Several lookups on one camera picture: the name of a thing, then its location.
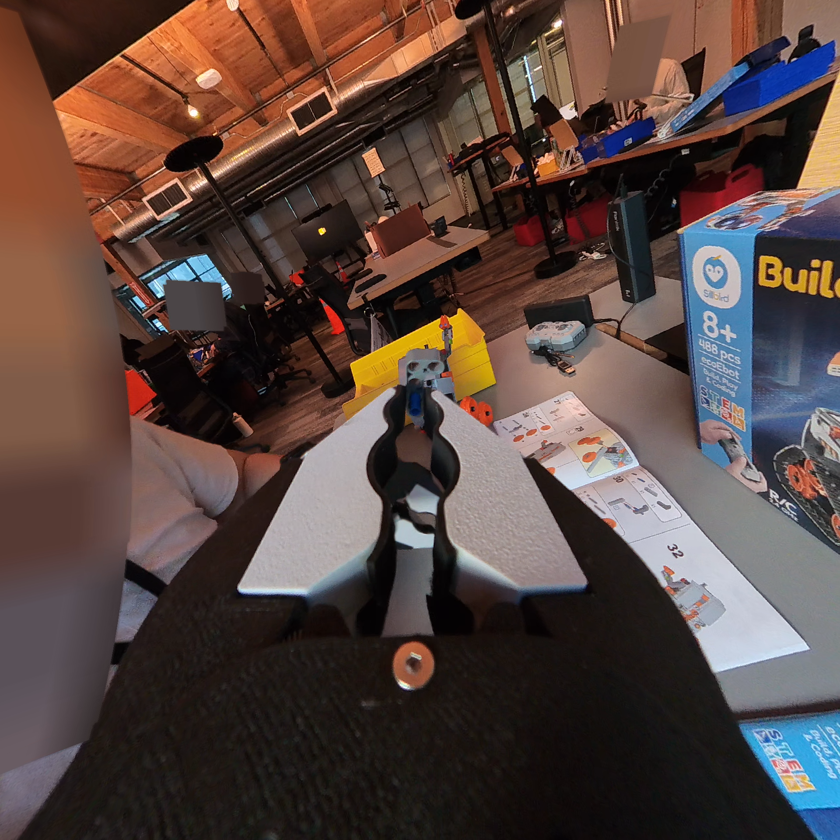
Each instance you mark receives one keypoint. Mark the white instruction booklet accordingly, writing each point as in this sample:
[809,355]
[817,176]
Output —
[722,590]

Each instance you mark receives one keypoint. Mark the grey toy robot build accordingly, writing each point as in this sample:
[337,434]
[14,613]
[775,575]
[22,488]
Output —
[423,367]

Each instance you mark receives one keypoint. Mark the blue connector pin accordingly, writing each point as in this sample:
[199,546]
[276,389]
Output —
[414,397]

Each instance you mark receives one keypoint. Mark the wooden top desk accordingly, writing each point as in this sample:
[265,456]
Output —
[787,106]

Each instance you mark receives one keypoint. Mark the black office chair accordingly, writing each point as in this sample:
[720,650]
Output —
[341,308]

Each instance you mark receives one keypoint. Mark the grey battery motor block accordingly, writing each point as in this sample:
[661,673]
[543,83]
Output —
[554,334]

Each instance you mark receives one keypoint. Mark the low white desk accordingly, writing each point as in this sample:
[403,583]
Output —
[646,308]

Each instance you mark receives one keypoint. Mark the yellow plastic bin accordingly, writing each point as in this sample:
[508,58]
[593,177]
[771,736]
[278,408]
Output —
[394,367]

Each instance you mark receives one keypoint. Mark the blue plastic bin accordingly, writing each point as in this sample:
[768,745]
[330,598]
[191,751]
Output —
[620,138]

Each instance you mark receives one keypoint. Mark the black monitor on stand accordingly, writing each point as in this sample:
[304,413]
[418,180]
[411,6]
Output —
[328,229]

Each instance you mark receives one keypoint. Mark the silver air duct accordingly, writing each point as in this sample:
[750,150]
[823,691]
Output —
[367,98]

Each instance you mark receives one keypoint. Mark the large red plastic container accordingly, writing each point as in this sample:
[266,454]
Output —
[722,190]

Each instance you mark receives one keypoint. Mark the black floor lamp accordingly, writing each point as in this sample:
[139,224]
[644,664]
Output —
[556,266]
[193,152]

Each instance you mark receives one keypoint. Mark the paper sign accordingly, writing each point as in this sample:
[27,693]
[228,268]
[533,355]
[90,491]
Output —
[372,161]

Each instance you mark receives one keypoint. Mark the small blue manual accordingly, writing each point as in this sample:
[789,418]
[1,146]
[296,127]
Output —
[794,754]

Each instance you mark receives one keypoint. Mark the person's left forearm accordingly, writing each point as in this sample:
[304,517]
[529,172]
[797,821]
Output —
[257,472]

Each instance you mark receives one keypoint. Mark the blue flat boxes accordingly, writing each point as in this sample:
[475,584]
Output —
[781,79]

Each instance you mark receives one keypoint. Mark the brown cardboard box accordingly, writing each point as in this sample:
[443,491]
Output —
[400,233]

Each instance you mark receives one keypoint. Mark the grey battery motor unit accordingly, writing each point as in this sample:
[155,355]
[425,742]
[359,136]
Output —
[558,307]

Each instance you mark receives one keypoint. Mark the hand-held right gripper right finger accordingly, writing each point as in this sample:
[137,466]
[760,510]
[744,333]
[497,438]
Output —
[505,525]

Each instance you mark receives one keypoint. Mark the black tower network device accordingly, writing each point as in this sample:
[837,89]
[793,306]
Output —
[631,249]

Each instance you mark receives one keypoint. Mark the orange traffic cone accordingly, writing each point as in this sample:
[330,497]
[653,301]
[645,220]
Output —
[333,319]

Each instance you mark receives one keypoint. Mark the white air vent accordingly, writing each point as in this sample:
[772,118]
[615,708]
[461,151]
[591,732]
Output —
[167,199]
[312,110]

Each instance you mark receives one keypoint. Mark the grey desk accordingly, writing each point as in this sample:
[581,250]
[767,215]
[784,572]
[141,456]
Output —
[623,407]

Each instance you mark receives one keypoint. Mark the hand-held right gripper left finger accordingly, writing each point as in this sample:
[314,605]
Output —
[315,525]

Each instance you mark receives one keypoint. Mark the orange toy wheel assembly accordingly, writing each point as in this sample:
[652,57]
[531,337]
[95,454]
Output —
[476,411]

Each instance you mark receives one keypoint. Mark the person's white shirt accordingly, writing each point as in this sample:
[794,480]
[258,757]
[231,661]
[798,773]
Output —
[177,499]

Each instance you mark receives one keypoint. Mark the blue robot kit box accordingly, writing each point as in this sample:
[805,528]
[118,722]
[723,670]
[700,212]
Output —
[722,367]

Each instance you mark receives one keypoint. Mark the white table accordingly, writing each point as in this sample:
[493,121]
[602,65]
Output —
[420,262]

